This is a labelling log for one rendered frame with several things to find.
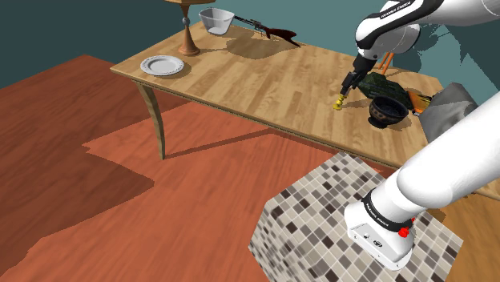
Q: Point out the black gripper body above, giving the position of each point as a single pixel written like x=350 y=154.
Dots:
x=357 y=72

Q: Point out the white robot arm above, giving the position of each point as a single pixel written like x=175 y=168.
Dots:
x=437 y=175

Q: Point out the orange sticks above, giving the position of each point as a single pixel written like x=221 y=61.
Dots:
x=386 y=64

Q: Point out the dark green lying vase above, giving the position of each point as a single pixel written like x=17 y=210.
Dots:
x=384 y=89

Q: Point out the small yellow object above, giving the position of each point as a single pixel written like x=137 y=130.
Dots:
x=338 y=103

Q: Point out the black bowl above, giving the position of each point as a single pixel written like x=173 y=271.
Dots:
x=387 y=111

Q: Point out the orange brush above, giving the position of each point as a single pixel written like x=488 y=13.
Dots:
x=420 y=102

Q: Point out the wooden table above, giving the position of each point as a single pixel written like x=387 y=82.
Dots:
x=265 y=82

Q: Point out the white bowl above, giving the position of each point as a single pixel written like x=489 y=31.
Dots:
x=215 y=21

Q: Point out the mosaic tiled robot stand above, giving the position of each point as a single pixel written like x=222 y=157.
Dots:
x=312 y=218

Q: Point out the white plate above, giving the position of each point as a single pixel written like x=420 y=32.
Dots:
x=161 y=65

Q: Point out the wooden pedestal stand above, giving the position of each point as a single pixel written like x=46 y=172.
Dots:
x=188 y=41

